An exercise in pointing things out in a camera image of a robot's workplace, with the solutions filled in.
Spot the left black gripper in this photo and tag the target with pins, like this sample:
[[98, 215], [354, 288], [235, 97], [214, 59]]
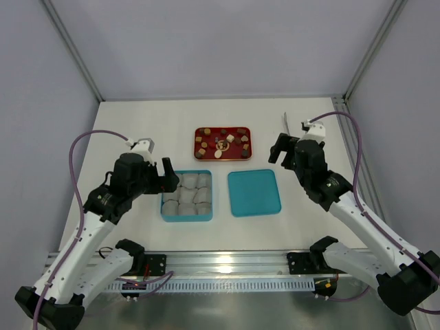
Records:
[[159, 177]]

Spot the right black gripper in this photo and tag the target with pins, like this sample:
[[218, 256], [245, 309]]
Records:
[[287, 151]]

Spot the metal tweezers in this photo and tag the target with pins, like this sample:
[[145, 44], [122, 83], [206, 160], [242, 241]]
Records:
[[286, 123]]

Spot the white oval chocolate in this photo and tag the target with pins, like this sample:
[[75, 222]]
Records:
[[218, 154]]

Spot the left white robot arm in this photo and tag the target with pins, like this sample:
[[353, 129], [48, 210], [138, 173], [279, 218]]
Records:
[[58, 300]]

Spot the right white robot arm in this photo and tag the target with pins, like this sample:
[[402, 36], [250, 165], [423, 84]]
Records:
[[400, 273]]

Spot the teal box with paper cups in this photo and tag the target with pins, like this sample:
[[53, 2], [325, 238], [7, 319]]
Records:
[[193, 199]]

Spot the teal box lid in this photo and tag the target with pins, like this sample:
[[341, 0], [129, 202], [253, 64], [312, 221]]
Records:
[[253, 193]]

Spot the red rectangular tray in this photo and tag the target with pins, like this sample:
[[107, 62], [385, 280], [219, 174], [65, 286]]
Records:
[[240, 149]]

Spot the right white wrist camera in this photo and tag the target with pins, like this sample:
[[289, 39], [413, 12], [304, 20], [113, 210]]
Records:
[[313, 131]]

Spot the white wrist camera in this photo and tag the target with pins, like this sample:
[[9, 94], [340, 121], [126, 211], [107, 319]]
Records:
[[313, 131], [143, 147]]

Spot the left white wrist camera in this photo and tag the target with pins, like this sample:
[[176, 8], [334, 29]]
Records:
[[143, 147]]

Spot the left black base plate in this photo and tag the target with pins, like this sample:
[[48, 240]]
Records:
[[154, 265]]

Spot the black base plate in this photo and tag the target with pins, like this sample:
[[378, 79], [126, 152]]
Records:
[[299, 263], [154, 265]]

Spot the aluminium front rail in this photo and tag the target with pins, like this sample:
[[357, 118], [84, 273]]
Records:
[[233, 263]]

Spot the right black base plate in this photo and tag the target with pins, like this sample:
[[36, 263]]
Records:
[[299, 263]]

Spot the slotted cable duct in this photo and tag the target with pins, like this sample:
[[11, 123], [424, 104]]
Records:
[[177, 285]]

